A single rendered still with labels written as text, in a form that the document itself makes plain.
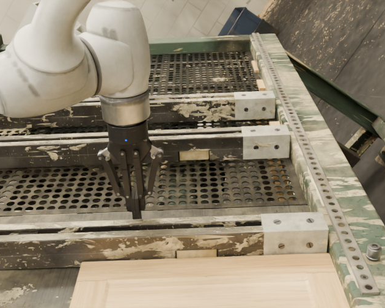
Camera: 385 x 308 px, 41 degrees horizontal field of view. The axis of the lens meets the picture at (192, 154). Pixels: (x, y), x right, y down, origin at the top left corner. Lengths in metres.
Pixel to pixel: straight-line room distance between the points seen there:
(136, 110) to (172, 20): 5.17
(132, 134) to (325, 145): 0.61
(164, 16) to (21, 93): 5.32
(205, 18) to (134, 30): 5.25
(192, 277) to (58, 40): 0.50
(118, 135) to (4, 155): 0.58
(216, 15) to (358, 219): 5.16
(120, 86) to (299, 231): 0.44
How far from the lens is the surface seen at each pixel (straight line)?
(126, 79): 0.89
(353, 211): 1.14
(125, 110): 0.92
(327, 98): 2.55
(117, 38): 0.87
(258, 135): 1.38
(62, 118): 1.67
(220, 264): 1.02
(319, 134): 1.45
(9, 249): 1.09
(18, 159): 1.47
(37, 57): 0.78
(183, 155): 1.40
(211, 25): 6.14
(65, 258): 1.07
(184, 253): 1.04
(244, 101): 1.61
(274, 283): 0.99
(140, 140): 0.96
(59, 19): 0.75
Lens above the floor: 1.48
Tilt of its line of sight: 16 degrees down
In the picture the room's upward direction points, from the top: 60 degrees counter-clockwise
